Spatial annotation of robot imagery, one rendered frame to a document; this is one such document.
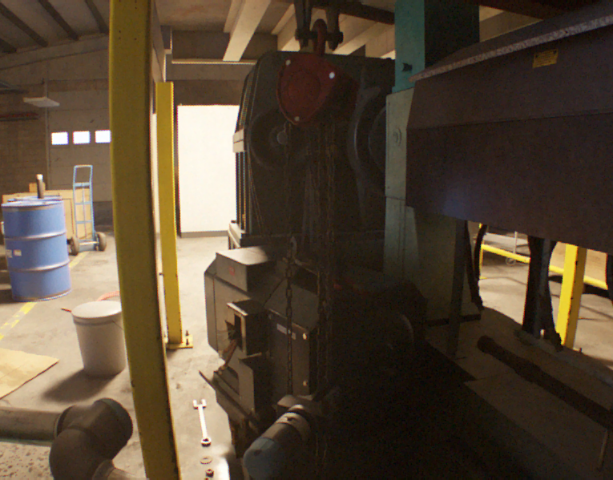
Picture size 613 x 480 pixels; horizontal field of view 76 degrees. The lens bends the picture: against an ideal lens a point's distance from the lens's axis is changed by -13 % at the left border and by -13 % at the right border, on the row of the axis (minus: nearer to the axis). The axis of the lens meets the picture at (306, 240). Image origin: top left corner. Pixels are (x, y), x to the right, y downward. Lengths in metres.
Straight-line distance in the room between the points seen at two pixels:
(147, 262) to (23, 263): 3.26
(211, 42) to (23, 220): 2.32
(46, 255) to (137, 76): 3.32
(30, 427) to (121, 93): 0.80
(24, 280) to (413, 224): 3.54
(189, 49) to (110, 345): 1.87
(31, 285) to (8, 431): 3.28
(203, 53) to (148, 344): 2.15
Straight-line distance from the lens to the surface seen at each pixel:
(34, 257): 4.33
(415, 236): 1.67
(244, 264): 1.41
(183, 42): 3.01
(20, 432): 1.15
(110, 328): 2.64
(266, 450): 0.85
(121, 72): 1.16
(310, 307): 1.19
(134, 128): 1.13
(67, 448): 0.94
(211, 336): 1.79
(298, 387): 1.26
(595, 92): 1.00
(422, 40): 1.68
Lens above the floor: 1.20
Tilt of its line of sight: 10 degrees down
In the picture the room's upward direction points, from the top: straight up
